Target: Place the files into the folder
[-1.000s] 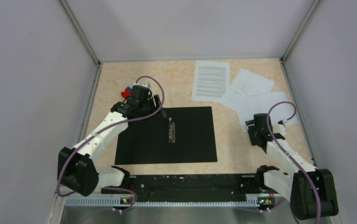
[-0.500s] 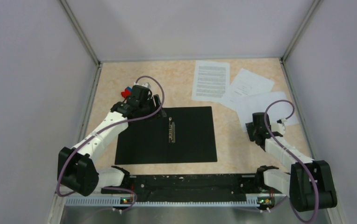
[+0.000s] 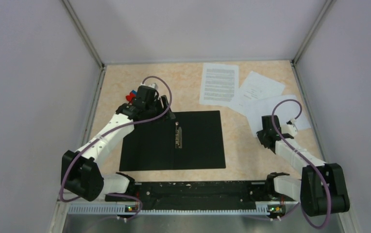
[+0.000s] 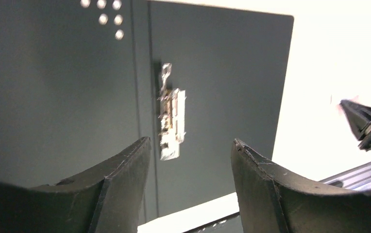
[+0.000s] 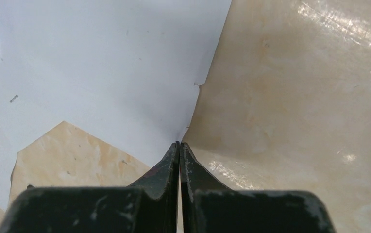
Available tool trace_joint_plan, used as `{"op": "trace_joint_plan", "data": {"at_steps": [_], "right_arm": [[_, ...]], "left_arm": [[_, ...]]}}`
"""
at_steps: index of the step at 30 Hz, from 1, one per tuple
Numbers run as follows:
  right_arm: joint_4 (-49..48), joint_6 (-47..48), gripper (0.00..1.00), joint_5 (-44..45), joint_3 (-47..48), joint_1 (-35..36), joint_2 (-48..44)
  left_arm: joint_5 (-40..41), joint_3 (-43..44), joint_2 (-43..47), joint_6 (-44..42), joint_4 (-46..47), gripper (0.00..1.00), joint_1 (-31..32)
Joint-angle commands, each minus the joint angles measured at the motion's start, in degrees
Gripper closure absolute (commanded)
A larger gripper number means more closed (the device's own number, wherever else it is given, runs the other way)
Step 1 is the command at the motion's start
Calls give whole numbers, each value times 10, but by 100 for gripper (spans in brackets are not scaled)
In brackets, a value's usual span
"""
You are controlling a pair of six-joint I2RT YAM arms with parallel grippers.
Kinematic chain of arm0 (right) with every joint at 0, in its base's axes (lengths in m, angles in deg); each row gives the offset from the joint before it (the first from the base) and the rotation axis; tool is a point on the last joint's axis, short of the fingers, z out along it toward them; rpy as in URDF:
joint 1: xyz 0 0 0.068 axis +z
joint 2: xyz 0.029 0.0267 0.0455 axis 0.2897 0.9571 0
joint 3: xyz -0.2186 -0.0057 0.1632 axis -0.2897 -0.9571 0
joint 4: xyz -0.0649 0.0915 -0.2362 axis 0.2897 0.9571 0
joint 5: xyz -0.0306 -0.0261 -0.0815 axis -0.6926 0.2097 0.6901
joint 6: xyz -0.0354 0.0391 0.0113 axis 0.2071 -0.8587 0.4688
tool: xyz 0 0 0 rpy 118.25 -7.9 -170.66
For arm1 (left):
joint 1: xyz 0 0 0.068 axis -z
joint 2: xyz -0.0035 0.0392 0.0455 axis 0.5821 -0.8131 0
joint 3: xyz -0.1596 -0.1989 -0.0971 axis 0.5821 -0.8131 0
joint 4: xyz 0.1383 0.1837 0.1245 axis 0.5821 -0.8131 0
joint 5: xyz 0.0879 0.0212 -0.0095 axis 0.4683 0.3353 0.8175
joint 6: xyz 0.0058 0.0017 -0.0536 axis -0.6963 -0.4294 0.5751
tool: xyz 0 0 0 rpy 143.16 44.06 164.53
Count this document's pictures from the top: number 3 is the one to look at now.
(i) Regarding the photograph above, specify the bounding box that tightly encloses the purple cable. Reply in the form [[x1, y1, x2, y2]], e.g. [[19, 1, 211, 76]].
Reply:
[[58, 76, 172, 222], [270, 99, 333, 230]]

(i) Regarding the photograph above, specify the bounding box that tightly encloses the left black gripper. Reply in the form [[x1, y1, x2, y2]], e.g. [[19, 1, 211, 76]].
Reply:
[[146, 95, 175, 125]]

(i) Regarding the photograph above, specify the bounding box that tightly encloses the white slotted cable duct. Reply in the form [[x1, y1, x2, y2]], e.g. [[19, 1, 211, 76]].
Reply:
[[67, 204, 269, 216]]

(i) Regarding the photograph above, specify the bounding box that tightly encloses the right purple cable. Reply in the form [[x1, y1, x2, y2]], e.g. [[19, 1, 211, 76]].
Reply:
[[270, 99, 333, 230]]

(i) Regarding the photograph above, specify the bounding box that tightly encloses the white paper sheet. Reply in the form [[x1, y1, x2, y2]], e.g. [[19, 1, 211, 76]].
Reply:
[[243, 95, 300, 137], [228, 71, 286, 115]]

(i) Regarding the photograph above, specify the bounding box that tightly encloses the metal folder clip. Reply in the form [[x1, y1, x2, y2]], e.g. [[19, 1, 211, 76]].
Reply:
[[175, 122, 183, 149]]

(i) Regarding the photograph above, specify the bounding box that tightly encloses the teal folder black inside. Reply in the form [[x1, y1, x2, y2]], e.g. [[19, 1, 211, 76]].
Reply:
[[119, 110, 226, 171]]

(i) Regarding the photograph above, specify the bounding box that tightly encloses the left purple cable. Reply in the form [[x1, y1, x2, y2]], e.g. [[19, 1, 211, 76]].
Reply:
[[58, 76, 172, 222]]

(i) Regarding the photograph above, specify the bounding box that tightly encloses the printed text paper sheet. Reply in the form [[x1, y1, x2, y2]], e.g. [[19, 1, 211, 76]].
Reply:
[[199, 63, 239, 107]]

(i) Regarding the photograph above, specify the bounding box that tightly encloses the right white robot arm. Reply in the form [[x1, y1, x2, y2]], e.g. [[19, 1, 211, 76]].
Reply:
[[256, 115, 350, 216]]

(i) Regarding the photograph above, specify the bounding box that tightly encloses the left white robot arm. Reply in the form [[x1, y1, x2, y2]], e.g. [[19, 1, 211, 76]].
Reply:
[[60, 83, 175, 202]]

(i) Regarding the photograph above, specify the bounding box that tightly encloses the red blue toy block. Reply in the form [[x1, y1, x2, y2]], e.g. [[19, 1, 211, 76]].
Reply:
[[125, 90, 137, 103]]

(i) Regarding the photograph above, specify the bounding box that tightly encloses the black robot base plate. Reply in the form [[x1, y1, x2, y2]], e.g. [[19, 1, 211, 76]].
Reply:
[[105, 173, 297, 211]]

